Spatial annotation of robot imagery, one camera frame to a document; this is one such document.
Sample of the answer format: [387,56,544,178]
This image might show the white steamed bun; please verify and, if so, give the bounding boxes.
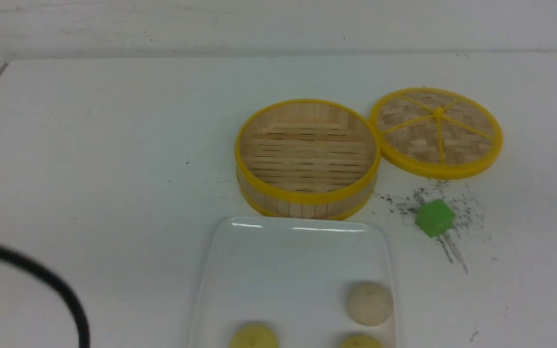
[346,281,395,327]

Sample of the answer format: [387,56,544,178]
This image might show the yellow steamed bun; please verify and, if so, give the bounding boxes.
[229,322,280,348]
[338,334,384,348]

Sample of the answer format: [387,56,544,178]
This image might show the white rectangular plate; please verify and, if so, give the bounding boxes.
[188,217,400,348]

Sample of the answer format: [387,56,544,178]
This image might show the bamboo steamer basket yellow rim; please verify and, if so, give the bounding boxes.
[234,99,381,220]

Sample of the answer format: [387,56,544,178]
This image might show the woven bamboo steamer lid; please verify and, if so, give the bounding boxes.
[369,87,503,180]

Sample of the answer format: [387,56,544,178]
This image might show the green cube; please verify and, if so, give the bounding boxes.
[415,200,456,238]

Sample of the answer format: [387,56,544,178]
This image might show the black camera cable left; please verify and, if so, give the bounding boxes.
[0,237,90,348]

